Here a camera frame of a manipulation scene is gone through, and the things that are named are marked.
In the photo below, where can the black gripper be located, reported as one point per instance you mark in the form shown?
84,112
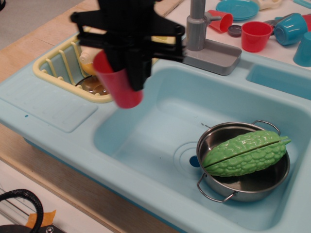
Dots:
131,25

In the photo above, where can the red plastic cup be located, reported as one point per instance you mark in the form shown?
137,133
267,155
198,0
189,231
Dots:
116,82

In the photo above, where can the light blue toy sink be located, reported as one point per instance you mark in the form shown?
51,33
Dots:
133,170

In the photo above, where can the red cup lying sideways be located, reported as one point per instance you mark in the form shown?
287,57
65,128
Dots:
221,25

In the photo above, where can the red cup upright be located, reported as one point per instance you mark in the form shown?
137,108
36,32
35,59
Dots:
255,35

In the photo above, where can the teal cup lying sideways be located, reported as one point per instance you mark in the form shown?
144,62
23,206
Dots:
290,30

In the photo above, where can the teal cup at edge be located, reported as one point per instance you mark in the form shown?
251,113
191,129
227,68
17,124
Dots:
302,56

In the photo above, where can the glass pot lid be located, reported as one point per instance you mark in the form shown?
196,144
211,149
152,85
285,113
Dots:
92,85

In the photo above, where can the cream plastic bottle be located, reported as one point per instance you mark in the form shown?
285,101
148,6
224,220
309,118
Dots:
88,54

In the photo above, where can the yellow dish drying rack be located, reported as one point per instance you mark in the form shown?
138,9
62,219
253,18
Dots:
61,67

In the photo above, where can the grey toy faucet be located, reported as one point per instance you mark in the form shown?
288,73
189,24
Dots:
203,53

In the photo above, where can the dark grey round lid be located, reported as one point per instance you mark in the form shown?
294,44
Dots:
235,30

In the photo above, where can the teal plate stack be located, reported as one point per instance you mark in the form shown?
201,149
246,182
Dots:
239,9

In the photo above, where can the cream plastic toy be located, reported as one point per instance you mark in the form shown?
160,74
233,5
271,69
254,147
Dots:
268,4

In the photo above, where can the green bitter gourd toy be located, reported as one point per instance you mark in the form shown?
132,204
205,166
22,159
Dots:
245,154

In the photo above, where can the orange tape piece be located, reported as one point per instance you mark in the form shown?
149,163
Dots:
48,218

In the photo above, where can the steel pot with handles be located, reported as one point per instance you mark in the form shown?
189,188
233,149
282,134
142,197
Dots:
250,187

